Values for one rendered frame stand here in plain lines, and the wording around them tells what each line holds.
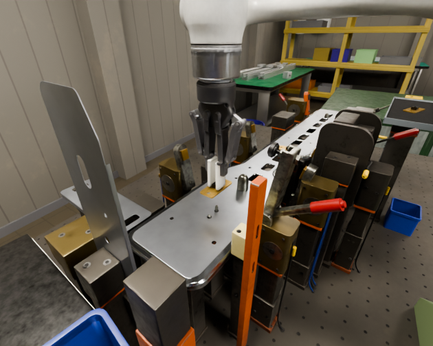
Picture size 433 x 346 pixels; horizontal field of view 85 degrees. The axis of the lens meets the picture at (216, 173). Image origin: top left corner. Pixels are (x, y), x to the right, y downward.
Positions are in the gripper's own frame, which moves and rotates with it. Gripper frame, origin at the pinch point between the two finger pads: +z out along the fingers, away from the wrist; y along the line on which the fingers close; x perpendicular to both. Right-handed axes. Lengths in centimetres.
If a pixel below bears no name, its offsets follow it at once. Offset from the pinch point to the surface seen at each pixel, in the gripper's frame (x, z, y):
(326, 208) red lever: 1.1, -1.9, -24.3
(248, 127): -38.8, 2.5, 14.0
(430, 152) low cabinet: -256, 71, -69
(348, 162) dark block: -22.1, -0.9, -23.5
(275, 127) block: -76, 13, 18
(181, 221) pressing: 8.2, 11.1, 4.3
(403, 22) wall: -762, -57, 15
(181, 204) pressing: 3.7, 11.1, 8.9
